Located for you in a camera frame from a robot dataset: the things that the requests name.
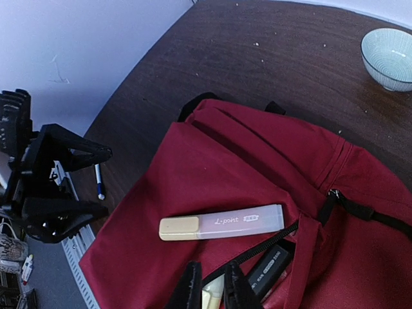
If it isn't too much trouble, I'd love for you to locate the front aluminium rail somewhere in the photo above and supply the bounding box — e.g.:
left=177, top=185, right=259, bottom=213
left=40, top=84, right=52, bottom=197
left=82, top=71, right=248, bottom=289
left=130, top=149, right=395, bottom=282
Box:
left=51, top=161, right=100, bottom=309

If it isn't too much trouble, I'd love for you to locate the white blue pen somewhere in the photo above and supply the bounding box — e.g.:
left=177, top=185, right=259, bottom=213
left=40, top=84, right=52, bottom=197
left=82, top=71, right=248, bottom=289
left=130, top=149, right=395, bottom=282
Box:
left=94, top=164, right=106, bottom=200

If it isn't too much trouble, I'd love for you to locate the red backpack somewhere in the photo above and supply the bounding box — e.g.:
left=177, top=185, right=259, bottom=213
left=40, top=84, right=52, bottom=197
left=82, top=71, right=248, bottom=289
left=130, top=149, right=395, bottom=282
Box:
left=80, top=93, right=411, bottom=308

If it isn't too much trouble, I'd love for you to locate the yellow highlighter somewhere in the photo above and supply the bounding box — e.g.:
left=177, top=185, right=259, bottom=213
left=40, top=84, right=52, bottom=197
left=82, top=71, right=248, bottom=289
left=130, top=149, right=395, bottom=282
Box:
left=201, top=275, right=224, bottom=309

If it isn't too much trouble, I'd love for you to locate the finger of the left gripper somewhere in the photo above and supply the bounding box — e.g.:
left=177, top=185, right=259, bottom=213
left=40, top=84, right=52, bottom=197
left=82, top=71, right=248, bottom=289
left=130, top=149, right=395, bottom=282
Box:
left=21, top=198, right=108, bottom=243
left=40, top=124, right=113, bottom=172

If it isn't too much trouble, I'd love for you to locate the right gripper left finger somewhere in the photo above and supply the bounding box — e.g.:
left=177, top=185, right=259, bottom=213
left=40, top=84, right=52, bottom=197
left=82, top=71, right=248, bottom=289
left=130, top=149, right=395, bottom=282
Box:
left=165, top=261, right=202, bottom=309

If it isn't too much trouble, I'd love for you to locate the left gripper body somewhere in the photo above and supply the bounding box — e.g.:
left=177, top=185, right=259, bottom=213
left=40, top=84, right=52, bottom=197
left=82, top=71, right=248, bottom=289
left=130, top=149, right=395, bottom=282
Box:
left=1, top=89, right=48, bottom=225

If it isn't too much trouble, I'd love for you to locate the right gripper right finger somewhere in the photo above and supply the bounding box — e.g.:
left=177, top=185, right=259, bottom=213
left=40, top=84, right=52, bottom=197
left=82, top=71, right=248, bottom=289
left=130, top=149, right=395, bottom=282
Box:
left=223, top=261, right=263, bottom=309

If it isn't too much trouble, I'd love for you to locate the pink highlighter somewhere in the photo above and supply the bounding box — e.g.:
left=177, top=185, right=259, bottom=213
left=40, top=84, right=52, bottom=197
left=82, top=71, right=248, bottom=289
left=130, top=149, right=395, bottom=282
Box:
left=247, top=241, right=294, bottom=300

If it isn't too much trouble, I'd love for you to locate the light blue ceramic bowl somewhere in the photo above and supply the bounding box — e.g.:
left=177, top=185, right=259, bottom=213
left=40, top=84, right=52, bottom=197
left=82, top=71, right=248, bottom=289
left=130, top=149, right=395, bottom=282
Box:
left=360, top=28, right=411, bottom=92

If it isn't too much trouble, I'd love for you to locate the peach highlighter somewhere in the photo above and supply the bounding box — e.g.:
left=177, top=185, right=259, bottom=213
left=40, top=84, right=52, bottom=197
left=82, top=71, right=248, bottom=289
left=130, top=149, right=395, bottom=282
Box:
left=158, top=204, right=285, bottom=241

